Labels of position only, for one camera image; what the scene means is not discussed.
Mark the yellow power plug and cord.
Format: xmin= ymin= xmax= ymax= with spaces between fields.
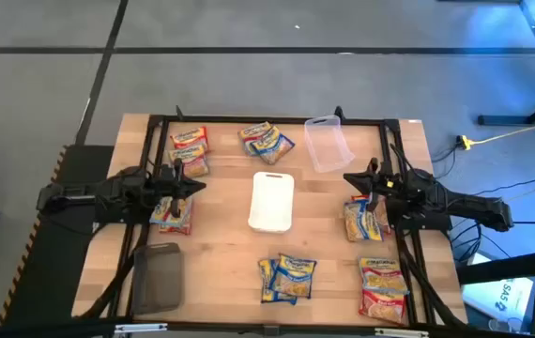
xmin=456 ymin=115 xmax=535 ymax=151

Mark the silver metal bracket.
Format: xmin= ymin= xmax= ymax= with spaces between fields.
xmin=114 ymin=322 xmax=169 ymax=335
xmin=374 ymin=328 xmax=431 ymax=338

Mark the blue Maruchan ramen pack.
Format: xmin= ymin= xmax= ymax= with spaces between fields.
xmin=250 ymin=125 xmax=296 ymax=166
xmin=257 ymin=257 xmax=298 ymax=306
xmin=343 ymin=197 xmax=385 ymax=243
xmin=269 ymin=253 xmax=318 ymax=300
xmin=148 ymin=195 xmax=193 ymax=227

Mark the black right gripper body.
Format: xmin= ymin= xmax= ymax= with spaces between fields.
xmin=367 ymin=157 xmax=405 ymax=212

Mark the black cable sleeve bundle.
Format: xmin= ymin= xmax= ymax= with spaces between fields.
xmin=398 ymin=232 xmax=466 ymax=328
xmin=78 ymin=223 xmax=149 ymax=321

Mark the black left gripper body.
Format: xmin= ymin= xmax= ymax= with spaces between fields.
xmin=154 ymin=158 xmax=185 ymax=220

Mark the pale-edged Maruchan ramen pack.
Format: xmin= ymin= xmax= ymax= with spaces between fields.
xmin=167 ymin=144 xmax=211 ymax=180
xmin=237 ymin=120 xmax=273 ymax=157
xmin=358 ymin=256 xmax=411 ymax=296

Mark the white printed sign board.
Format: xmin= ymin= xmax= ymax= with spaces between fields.
xmin=462 ymin=276 xmax=535 ymax=325

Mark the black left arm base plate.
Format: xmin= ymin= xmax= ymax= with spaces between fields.
xmin=92 ymin=206 xmax=152 ymax=225

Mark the black aluminium table frame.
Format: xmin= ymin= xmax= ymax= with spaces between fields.
xmin=107 ymin=111 xmax=466 ymax=337

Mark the black stand bar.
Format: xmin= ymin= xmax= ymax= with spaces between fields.
xmin=454 ymin=248 xmax=535 ymax=285

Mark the black hazard-striped floor mat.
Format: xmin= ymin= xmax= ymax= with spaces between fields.
xmin=0 ymin=144 xmax=130 ymax=326

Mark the grey and black desk frame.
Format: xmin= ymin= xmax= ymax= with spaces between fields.
xmin=476 ymin=0 xmax=535 ymax=128

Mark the white plastic bin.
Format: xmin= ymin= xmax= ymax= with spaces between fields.
xmin=247 ymin=171 xmax=296 ymax=235

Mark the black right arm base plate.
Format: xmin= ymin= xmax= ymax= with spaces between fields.
xmin=391 ymin=206 xmax=454 ymax=232

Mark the clear plastic bin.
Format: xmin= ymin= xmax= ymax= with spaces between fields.
xmin=303 ymin=115 xmax=357 ymax=174

